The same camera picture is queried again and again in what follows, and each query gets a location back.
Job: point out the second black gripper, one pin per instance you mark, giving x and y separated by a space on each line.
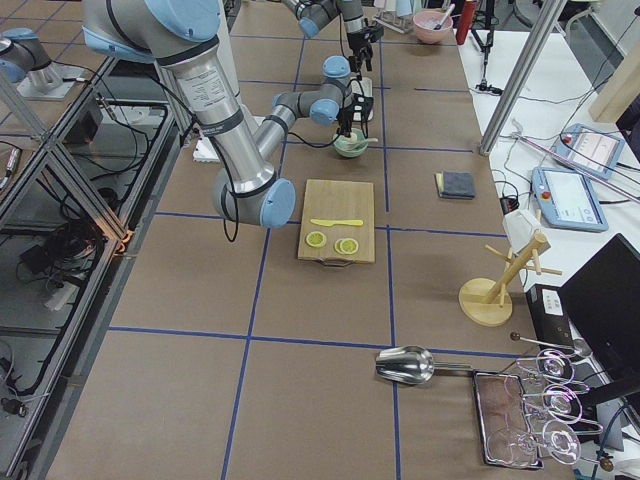
357 41

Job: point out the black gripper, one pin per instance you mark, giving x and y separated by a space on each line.
345 111

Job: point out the white steamed bun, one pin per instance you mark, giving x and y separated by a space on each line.
356 135

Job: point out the beige plastic spoon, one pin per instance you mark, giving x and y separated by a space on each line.
361 144

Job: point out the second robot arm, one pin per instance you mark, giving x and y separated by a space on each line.
314 16

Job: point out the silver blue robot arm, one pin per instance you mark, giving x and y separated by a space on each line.
189 39

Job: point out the mint green bowl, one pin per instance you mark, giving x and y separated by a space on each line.
339 146

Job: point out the pink bowl with ice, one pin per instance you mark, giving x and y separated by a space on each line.
429 28

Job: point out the white bear tray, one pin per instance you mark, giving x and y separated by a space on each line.
362 85

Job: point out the bamboo cutting board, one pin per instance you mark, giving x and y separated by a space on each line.
334 199

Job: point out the yellow plastic knife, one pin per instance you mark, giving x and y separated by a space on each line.
337 222

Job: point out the red cylinder bottle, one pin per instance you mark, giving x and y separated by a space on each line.
465 21

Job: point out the single lemon slice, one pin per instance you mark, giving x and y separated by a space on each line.
316 239

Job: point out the grey yellow folded cloth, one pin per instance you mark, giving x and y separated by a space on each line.
455 185

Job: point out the white paper cup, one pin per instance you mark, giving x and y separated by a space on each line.
520 226

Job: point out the wooden mug tree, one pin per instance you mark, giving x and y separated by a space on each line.
487 302

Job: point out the lower teach pendant tablet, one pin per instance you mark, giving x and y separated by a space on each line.
567 200

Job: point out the teach pendant tablet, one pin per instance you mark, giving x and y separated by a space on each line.
593 150
567 200

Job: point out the upper teach pendant tablet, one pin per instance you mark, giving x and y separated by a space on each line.
593 150

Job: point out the metal scoop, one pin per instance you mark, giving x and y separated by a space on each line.
414 365

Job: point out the wine glass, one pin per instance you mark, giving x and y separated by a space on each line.
550 366

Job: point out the dark rectangular tray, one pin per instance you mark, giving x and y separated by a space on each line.
499 405

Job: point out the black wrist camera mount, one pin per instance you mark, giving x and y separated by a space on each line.
362 107

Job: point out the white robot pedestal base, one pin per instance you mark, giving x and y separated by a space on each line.
204 151

